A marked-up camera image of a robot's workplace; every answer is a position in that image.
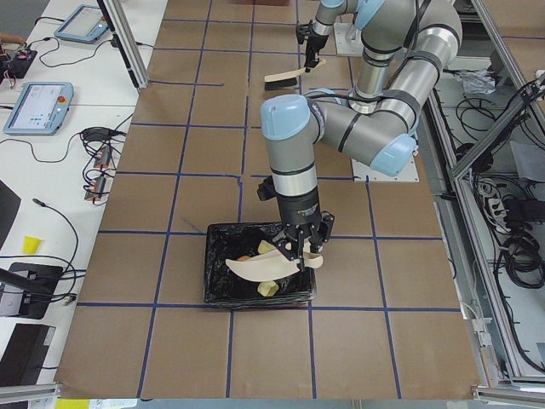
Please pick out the black dustpan-side gripper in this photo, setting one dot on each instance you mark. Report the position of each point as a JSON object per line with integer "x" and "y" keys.
{"x": 299, "y": 210}

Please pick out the black brush-side gripper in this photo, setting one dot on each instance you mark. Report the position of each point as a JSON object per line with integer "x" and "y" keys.
{"x": 317, "y": 43}

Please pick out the beige hand brush black bristles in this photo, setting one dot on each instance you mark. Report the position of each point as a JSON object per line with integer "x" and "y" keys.
{"x": 288, "y": 79}

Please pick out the beige plastic dustpan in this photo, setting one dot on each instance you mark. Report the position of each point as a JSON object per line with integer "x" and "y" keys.
{"x": 267, "y": 267}

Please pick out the bin with black bag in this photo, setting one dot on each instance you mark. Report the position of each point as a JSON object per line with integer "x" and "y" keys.
{"x": 223, "y": 288}

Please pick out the crumpled grey plastic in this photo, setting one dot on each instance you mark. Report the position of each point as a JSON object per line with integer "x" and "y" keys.
{"x": 477, "y": 82}

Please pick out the usb hub near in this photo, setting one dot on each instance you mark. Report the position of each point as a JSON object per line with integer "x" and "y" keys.
{"x": 95, "y": 189}

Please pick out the far teach pendant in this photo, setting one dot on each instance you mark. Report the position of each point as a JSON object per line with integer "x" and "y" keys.
{"x": 86, "y": 24}

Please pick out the teach pendant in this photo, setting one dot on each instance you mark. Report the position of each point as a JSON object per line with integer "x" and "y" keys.
{"x": 86, "y": 24}
{"x": 40, "y": 109}

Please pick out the black monitor stand base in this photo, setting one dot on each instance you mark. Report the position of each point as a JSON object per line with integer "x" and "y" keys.
{"x": 27, "y": 289}

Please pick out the near teach pendant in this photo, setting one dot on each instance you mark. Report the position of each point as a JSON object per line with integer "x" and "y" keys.
{"x": 40, "y": 109}

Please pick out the black box on desk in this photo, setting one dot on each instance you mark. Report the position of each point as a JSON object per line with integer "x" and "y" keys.
{"x": 25, "y": 354}

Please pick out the aluminium frame post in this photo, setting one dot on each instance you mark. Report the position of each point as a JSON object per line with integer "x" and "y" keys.
{"x": 123, "y": 36}

